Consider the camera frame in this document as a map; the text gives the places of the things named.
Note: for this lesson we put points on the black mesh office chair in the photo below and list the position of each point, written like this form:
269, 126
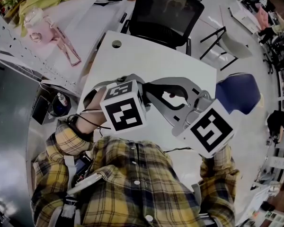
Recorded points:
165, 11

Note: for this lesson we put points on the beige shell chair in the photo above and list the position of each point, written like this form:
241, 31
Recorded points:
236, 47

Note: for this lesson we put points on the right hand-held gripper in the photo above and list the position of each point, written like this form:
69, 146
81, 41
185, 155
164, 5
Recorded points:
210, 131

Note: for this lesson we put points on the yellow plaid shirt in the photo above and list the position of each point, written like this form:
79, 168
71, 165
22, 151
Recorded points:
132, 174

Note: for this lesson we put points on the black screen device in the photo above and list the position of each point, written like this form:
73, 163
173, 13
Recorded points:
81, 165

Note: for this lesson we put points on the blue padded chair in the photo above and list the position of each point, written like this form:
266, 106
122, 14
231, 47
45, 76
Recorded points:
241, 91

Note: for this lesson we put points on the black rectangular pad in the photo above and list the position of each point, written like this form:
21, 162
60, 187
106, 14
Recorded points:
40, 110

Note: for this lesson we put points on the pink water bottle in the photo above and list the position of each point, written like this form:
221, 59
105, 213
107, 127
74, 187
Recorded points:
41, 27

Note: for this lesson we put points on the small black remote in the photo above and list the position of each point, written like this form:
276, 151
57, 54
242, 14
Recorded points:
123, 18

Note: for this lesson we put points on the small clear bottle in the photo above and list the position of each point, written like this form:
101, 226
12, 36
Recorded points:
62, 98

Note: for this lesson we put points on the white low cart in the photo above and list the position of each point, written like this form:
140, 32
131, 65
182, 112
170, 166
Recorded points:
245, 16

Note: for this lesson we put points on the dark waste bin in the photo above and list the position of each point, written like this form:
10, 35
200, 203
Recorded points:
60, 109

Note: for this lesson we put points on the white flat device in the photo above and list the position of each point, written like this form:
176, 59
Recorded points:
85, 182

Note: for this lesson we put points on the person's right forearm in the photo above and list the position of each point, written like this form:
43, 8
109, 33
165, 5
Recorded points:
207, 161

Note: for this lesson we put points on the white metal shelving rack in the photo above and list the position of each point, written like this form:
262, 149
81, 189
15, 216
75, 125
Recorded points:
14, 44

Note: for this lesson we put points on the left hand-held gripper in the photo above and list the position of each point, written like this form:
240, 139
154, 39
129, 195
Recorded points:
123, 112

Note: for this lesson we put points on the person's left forearm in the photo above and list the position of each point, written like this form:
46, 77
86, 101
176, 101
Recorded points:
94, 117

